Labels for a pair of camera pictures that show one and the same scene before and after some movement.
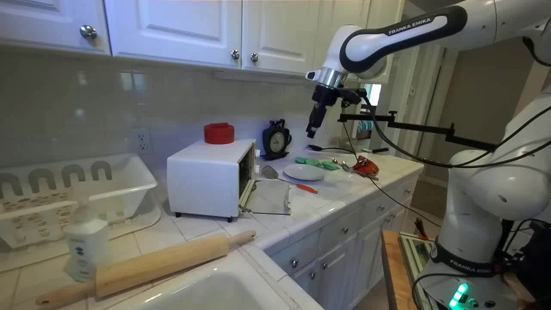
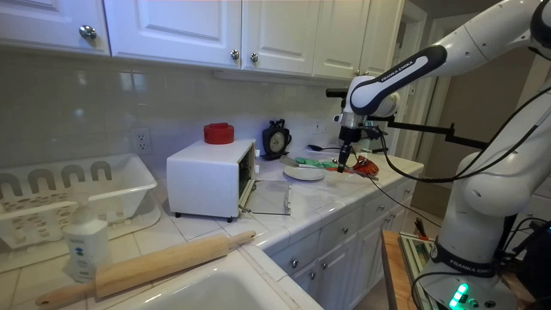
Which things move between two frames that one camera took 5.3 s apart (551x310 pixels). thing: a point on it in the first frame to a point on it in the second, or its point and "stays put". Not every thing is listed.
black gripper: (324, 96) to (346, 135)
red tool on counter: (365, 168) stays put
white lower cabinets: (340, 264) stays put
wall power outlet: (145, 145) stays put
